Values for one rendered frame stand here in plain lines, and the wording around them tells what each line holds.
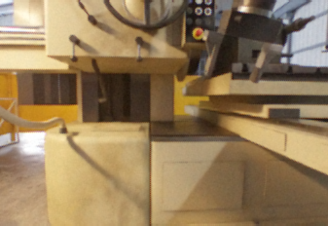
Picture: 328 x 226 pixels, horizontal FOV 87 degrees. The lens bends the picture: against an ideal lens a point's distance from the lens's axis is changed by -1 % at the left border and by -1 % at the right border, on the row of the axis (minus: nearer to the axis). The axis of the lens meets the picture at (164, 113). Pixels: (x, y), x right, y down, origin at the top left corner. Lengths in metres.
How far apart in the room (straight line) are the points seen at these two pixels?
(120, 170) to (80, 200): 0.29
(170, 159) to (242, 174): 0.46
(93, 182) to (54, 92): 0.98
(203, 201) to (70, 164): 0.82
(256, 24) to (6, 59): 1.48
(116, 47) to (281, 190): 1.31
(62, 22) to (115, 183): 0.92
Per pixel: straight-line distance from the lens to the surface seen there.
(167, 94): 1.63
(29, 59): 1.51
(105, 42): 1.04
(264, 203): 1.39
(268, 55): 0.53
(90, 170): 1.15
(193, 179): 1.14
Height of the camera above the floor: 0.83
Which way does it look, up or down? 5 degrees down
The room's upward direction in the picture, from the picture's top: 1 degrees clockwise
